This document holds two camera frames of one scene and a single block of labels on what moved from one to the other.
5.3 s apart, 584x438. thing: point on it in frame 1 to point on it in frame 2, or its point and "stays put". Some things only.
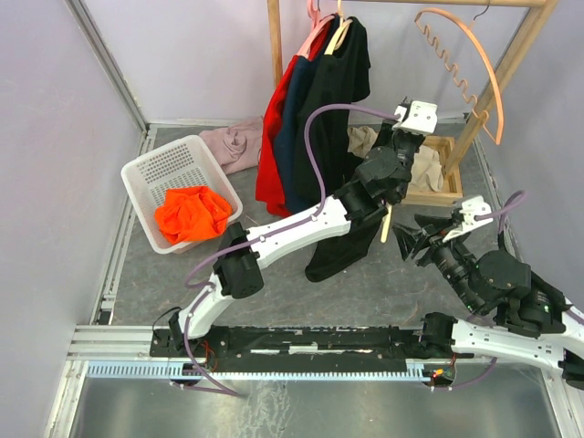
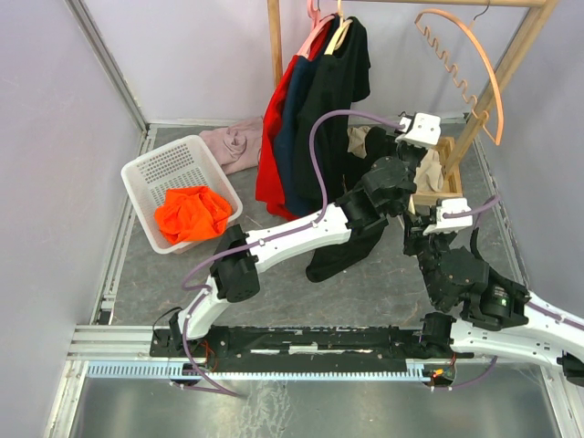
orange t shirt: x=192 y=213 stays put
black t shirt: x=342 y=78 stays put
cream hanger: x=386 y=224 to x=411 y=205
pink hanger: x=318 y=24 stays put
